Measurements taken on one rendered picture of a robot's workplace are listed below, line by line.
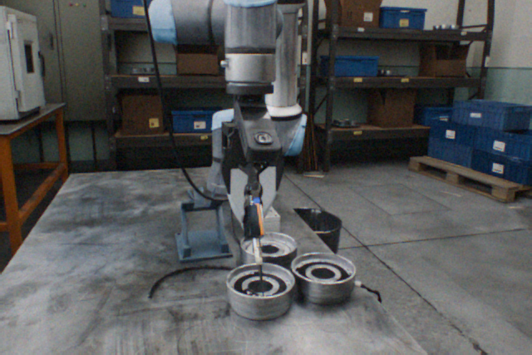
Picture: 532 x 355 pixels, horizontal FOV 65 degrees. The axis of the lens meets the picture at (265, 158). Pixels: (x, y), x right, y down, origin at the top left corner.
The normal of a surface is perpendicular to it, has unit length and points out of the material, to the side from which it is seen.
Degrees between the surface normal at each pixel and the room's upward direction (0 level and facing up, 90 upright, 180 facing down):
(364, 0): 94
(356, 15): 92
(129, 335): 0
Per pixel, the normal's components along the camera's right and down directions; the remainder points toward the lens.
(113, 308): 0.02, -0.97
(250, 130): 0.19, -0.75
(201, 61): 0.26, 0.10
